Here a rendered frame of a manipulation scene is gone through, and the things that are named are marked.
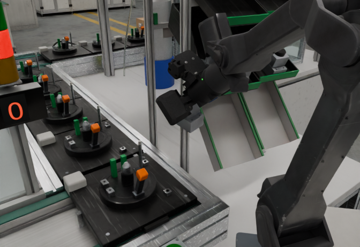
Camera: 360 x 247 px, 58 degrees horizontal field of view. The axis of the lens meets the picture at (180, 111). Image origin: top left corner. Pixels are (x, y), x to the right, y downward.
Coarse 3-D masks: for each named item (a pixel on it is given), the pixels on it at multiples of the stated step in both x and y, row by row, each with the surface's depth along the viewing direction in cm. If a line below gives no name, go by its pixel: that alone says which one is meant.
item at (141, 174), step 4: (136, 168) 70; (144, 168) 69; (136, 172) 70; (140, 172) 68; (144, 172) 68; (140, 176) 68; (144, 176) 68; (140, 180) 68; (144, 180) 70; (136, 184) 71; (140, 184) 70; (136, 188) 72; (140, 188) 72; (136, 192) 73; (140, 192) 73
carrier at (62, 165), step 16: (80, 128) 106; (112, 128) 106; (48, 144) 97; (64, 144) 94; (80, 144) 94; (112, 144) 97; (128, 144) 97; (48, 160) 91; (64, 160) 90; (80, 160) 90; (96, 160) 90
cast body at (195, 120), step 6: (198, 108) 70; (192, 114) 70; (198, 114) 71; (186, 120) 69; (192, 120) 70; (198, 120) 70; (180, 126) 72; (186, 126) 70; (192, 126) 70; (198, 126) 72
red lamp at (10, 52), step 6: (6, 30) 60; (0, 36) 59; (6, 36) 60; (0, 42) 59; (6, 42) 60; (0, 48) 60; (6, 48) 61; (0, 54) 60; (6, 54) 61; (12, 54) 62
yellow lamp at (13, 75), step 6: (0, 60) 60; (6, 60) 61; (12, 60) 62; (0, 66) 61; (6, 66) 61; (12, 66) 62; (0, 72) 61; (6, 72) 62; (12, 72) 63; (0, 78) 62; (6, 78) 62; (12, 78) 63; (18, 78) 65; (0, 84) 62
